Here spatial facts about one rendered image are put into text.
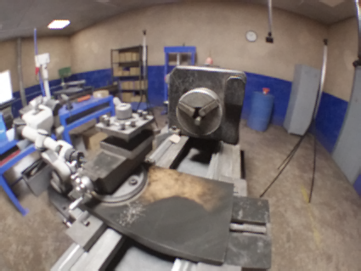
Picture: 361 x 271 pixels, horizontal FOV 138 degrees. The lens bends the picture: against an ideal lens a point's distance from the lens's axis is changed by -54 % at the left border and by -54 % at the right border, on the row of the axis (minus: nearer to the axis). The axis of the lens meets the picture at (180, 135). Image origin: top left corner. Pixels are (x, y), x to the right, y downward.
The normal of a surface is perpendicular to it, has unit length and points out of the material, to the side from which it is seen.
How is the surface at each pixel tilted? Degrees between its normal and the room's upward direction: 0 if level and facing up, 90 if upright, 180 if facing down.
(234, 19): 90
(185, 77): 90
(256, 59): 90
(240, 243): 0
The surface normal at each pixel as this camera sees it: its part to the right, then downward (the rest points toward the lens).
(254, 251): 0.04, -0.89
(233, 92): -0.33, 0.41
